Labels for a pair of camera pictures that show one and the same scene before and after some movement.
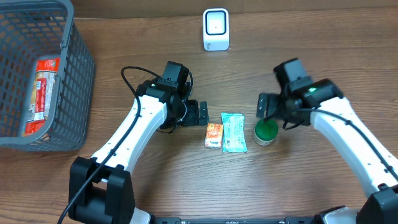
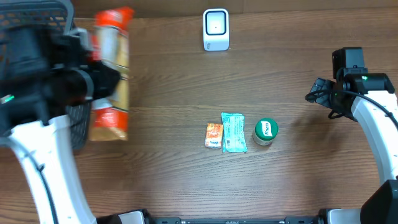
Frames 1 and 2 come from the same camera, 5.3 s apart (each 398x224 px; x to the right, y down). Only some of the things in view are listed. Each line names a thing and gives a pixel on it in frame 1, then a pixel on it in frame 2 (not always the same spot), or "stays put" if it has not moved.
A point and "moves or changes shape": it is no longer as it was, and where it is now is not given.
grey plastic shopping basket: (31, 30) stays put
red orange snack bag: (44, 76) moves or changes shape
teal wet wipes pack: (234, 132) stays put
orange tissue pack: (213, 136) stays put
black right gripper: (270, 101) to (324, 98)
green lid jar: (265, 131) stays put
